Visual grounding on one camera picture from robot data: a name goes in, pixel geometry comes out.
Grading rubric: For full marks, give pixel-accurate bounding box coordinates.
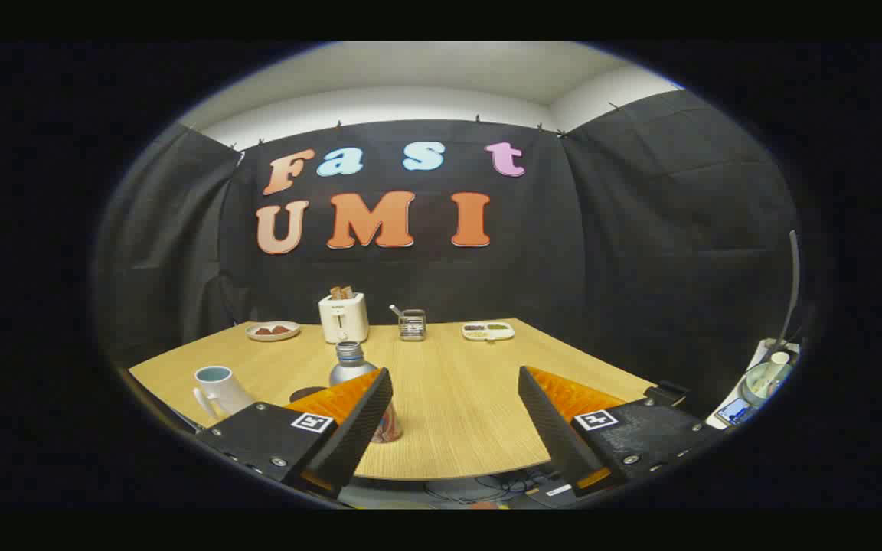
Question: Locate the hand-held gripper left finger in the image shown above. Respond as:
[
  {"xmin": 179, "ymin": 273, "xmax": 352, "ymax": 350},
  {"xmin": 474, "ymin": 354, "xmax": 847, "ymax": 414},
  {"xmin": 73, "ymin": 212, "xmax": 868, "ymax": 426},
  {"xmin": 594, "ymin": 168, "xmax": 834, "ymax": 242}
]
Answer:
[{"xmin": 194, "ymin": 367, "xmax": 394, "ymax": 502}]

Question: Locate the white cup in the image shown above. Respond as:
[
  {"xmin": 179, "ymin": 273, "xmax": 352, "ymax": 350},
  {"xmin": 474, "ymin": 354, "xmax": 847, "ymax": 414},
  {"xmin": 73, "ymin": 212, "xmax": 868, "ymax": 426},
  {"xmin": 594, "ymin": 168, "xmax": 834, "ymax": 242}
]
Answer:
[{"xmin": 193, "ymin": 366, "xmax": 256, "ymax": 420}]

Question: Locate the thin grey pole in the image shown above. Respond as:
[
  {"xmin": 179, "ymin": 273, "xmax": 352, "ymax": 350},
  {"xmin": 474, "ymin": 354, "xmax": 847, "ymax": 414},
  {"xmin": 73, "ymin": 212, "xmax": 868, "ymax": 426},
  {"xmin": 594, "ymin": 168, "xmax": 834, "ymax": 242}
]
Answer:
[{"xmin": 784, "ymin": 230, "xmax": 802, "ymax": 345}]

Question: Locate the white toaster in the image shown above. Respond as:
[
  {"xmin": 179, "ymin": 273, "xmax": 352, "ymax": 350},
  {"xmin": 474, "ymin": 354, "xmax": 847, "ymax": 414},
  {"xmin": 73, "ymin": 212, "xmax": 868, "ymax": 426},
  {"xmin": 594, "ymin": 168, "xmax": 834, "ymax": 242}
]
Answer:
[{"xmin": 318, "ymin": 292, "xmax": 370, "ymax": 344}]

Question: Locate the round white plate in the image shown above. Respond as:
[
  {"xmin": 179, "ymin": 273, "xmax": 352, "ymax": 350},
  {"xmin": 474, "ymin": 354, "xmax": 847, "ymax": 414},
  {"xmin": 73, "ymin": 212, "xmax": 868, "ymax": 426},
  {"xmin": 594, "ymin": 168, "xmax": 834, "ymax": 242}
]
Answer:
[{"xmin": 246, "ymin": 321, "xmax": 302, "ymax": 341}]

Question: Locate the wooden table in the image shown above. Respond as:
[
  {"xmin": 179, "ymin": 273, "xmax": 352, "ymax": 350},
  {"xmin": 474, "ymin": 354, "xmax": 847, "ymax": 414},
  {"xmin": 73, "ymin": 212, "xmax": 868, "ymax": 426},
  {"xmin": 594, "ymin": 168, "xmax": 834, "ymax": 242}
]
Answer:
[{"xmin": 129, "ymin": 318, "xmax": 660, "ymax": 481}]

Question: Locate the white divided snack tray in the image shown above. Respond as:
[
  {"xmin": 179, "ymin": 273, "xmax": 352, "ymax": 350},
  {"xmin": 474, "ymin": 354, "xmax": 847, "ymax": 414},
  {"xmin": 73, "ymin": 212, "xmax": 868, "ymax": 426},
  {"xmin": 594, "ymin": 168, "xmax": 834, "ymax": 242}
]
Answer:
[{"xmin": 462, "ymin": 321, "xmax": 515, "ymax": 341}]

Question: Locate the black backdrop cloth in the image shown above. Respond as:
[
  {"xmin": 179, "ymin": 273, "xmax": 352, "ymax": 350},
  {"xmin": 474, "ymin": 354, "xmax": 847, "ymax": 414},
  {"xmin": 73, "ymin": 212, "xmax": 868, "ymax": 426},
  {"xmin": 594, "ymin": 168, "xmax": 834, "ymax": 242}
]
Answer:
[{"xmin": 93, "ymin": 90, "xmax": 802, "ymax": 418}]

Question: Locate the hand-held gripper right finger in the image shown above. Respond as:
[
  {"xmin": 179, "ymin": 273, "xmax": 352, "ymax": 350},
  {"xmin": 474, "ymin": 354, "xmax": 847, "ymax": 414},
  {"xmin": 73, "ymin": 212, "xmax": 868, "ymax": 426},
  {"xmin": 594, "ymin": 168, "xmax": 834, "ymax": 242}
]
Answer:
[{"xmin": 518, "ymin": 366, "xmax": 725, "ymax": 498}]

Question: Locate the black cables bundle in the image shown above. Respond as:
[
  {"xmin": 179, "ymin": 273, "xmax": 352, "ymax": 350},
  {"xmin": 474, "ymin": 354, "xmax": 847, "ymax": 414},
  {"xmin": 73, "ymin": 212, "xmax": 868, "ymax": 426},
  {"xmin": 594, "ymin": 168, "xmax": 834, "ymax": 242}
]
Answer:
[{"xmin": 422, "ymin": 473, "xmax": 557, "ymax": 506}]

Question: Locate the silver juice bottle printed label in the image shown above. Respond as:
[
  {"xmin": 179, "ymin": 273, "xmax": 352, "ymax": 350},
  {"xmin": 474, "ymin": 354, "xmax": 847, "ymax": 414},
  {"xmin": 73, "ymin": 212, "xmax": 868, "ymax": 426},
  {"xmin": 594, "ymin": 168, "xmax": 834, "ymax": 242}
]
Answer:
[{"xmin": 329, "ymin": 341, "xmax": 402, "ymax": 445}]

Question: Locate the white side table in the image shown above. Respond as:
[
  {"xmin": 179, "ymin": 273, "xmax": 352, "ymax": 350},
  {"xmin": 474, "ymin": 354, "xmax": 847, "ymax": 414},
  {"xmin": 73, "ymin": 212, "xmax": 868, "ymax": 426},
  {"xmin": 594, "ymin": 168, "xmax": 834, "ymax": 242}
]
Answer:
[{"xmin": 705, "ymin": 337, "xmax": 802, "ymax": 429}]

